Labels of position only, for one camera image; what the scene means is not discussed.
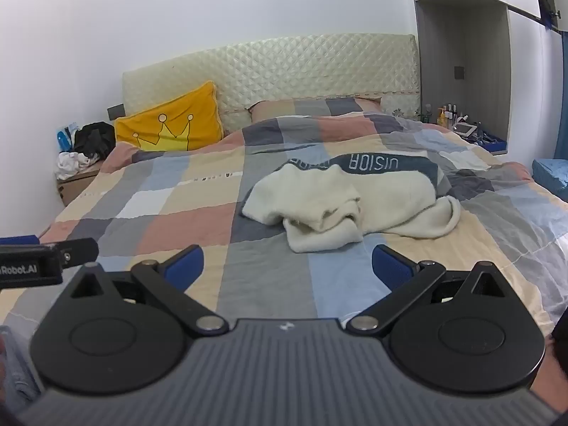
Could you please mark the cream quilted headboard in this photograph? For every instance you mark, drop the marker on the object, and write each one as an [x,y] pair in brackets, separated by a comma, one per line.
[288,66]

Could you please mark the blue packet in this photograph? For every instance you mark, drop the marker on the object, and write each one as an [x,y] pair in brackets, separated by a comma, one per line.
[63,140]

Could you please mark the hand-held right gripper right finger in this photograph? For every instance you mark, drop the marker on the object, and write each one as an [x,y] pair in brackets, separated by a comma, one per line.
[390,266]

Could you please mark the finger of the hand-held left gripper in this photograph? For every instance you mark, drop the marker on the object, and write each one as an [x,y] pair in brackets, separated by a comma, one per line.
[17,239]
[80,250]

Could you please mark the grey wall niche shelf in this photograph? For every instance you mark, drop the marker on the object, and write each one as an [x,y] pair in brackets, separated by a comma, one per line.
[479,53]

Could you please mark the dark wall outlet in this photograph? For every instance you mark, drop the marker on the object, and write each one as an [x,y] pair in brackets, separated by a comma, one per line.
[459,72]

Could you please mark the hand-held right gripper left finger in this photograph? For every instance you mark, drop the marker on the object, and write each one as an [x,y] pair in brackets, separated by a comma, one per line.
[186,264]

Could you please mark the checkered pillow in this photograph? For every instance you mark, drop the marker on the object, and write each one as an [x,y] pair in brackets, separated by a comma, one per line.
[310,106]

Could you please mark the row of cosmetic bottles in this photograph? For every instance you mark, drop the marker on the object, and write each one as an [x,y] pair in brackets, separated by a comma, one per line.
[446,117]

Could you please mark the person's blue jeans leg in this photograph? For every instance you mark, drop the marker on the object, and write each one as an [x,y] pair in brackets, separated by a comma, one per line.
[17,364]

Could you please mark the grey wall switch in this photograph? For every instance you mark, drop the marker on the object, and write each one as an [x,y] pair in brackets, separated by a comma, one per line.
[116,112]

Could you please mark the white small device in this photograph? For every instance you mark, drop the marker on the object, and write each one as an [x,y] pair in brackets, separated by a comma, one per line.
[466,129]

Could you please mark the white crumpled cloth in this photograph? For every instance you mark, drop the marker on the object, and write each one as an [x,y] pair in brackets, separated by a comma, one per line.
[71,164]

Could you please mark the blue curtain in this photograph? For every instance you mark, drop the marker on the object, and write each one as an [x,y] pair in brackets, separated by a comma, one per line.
[562,97]

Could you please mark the black clothing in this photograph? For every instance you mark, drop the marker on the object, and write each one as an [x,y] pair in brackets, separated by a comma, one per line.
[95,140]

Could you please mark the blue cushion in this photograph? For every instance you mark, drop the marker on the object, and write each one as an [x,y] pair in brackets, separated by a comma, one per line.
[552,175]

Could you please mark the cream sweater with navy stripes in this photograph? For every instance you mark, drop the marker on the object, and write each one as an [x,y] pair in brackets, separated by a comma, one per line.
[377,195]

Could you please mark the blue tray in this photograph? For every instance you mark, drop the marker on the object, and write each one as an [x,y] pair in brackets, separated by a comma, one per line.
[492,146]

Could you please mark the checkered patchwork quilt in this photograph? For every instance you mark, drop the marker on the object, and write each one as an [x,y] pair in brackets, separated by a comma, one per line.
[177,230]

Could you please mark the yellow crown pillow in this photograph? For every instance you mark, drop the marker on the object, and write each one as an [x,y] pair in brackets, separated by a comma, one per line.
[177,111]

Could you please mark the cardboard box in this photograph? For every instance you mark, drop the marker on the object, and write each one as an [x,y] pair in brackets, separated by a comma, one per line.
[73,191]

